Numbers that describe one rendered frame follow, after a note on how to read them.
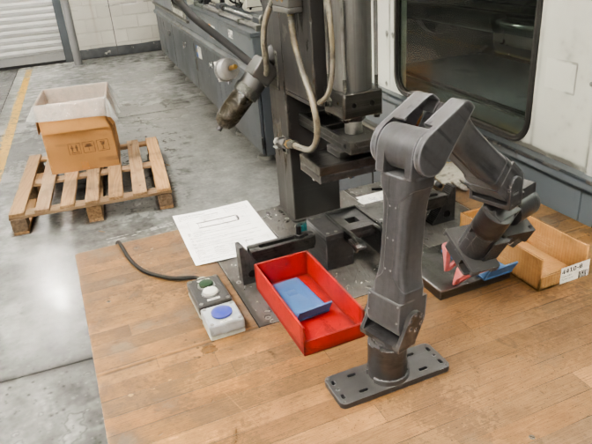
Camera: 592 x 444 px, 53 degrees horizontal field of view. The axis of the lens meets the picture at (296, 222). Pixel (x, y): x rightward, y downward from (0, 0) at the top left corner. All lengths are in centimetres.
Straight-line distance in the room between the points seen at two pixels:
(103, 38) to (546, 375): 972
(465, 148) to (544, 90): 83
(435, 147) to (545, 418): 43
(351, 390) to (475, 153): 41
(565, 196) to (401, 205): 89
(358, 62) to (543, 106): 69
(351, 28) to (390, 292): 52
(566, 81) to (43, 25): 921
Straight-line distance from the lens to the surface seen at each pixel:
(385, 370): 96
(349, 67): 118
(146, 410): 101
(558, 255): 136
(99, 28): 1033
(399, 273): 88
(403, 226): 85
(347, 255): 129
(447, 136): 83
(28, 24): 1029
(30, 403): 261
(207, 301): 117
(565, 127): 168
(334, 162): 120
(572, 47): 164
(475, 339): 110
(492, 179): 98
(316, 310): 112
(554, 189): 170
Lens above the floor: 156
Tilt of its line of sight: 26 degrees down
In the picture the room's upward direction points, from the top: 5 degrees counter-clockwise
